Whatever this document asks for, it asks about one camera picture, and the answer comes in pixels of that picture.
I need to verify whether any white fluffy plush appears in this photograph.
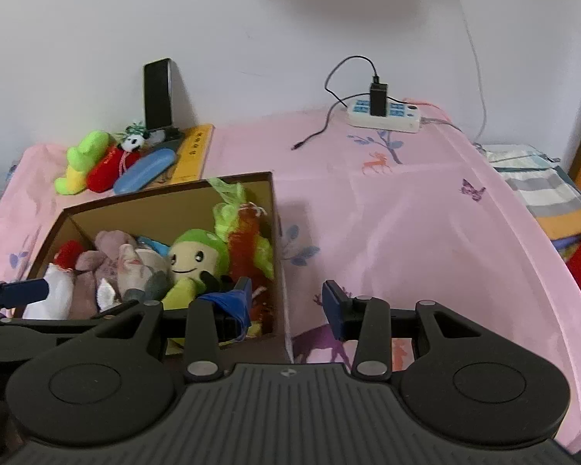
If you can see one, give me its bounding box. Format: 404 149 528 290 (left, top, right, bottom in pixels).
22 263 74 320

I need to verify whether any printed white cloth pouch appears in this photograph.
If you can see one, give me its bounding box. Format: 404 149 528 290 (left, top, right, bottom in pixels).
117 244 171 302

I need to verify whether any green smiling plush doll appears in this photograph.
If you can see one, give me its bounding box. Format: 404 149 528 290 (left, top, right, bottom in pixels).
162 229 232 310

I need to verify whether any neon green mesh bundle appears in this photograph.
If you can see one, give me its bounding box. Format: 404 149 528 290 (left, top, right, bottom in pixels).
208 177 275 280

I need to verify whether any yellow mesh scarf bundle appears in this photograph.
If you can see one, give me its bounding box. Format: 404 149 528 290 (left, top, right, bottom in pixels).
165 321 262 356

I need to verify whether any pink plush bear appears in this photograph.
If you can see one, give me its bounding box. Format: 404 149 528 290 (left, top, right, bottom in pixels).
68 230 136 319

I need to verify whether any white red plush in box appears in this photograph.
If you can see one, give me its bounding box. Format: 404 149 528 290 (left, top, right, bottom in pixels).
53 239 86 270

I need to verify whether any blue plastic bag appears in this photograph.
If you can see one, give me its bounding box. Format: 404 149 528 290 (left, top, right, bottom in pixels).
136 236 170 257

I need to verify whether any pink printed tablecloth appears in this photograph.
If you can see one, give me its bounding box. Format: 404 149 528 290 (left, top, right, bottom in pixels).
0 114 581 464

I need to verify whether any brown cardboard box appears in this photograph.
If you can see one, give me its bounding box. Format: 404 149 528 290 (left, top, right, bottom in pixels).
28 171 292 363

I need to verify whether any red plush toy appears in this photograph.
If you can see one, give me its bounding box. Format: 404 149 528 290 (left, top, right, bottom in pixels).
86 145 141 193

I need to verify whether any blue glasses case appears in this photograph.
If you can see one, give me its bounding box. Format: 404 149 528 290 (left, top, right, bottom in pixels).
113 148 176 195

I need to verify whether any green yellow plush toy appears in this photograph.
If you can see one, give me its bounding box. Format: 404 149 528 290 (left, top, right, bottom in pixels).
54 130 114 195

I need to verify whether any yellow book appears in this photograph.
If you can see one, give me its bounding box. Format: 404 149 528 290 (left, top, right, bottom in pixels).
170 124 214 185

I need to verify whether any small panda plush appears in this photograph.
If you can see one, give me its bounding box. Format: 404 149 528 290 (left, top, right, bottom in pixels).
117 123 183 152

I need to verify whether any white power strip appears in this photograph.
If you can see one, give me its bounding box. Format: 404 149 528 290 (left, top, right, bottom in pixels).
346 99 422 133

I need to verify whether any black smartphone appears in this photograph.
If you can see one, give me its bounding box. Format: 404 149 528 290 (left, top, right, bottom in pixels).
143 58 173 131

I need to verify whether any striped folded blanket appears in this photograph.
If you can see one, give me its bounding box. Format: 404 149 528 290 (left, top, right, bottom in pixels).
478 144 581 250

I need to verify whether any black charger with cable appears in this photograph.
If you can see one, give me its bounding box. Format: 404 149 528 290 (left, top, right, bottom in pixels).
290 55 389 152

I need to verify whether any white wall cable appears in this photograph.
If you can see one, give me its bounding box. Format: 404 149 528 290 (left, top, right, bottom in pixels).
452 0 488 145

